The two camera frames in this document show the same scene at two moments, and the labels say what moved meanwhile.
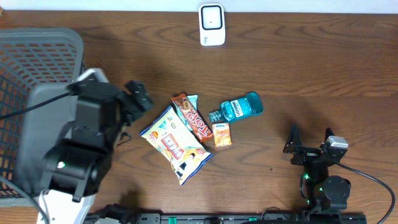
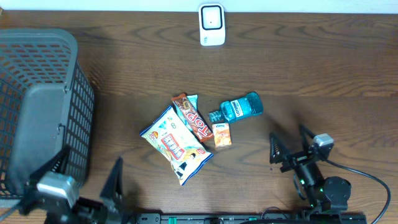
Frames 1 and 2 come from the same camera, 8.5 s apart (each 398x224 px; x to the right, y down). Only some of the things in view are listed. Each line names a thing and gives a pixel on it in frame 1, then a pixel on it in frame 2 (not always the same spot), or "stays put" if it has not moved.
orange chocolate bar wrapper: (196, 122) stays put
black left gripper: (136, 104) -> (91, 212)
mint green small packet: (193, 99) stays put
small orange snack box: (222, 134) stays put
